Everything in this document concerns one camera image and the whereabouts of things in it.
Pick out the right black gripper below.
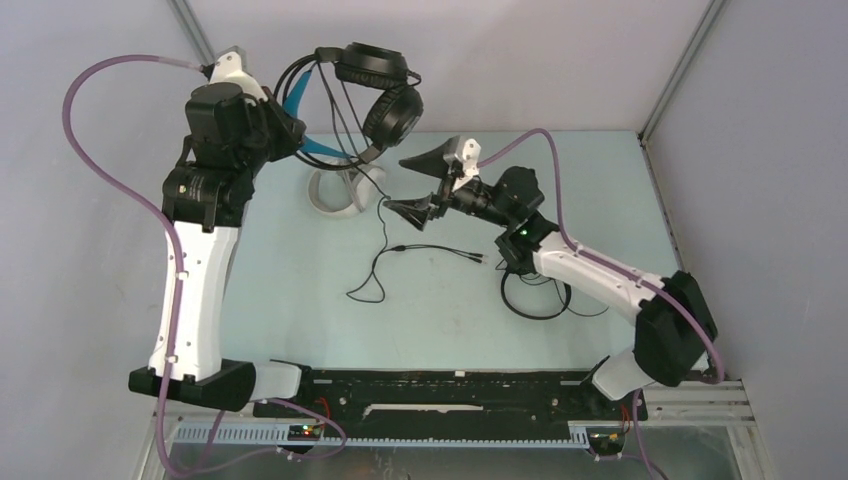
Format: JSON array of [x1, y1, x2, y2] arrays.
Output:
[[383, 141, 514, 233]]

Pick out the white over-ear headphones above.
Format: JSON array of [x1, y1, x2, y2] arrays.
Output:
[[307, 165, 387, 219]]

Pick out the black headphones with blue cable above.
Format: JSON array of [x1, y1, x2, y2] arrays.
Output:
[[272, 42, 485, 304]]

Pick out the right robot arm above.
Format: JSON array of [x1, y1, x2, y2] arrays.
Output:
[[386, 136, 725, 418]]

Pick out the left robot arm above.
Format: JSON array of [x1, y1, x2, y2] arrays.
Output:
[[128, 81, 316, 417]]

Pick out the black on-ear headphones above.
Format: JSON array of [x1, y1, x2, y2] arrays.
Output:
[[495, 260, 609, 322]]

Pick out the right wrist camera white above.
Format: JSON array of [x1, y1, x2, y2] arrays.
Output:
[[443, 135, 481, 188]]

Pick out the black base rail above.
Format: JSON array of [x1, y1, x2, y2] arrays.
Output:
[[291, 369, 648, 441]]

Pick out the white cable duct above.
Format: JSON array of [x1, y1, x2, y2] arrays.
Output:
[[162, 423, 598, 450]]

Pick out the right aluminium frame post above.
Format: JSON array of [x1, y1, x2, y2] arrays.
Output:
[[637, 0, 757, 425]]

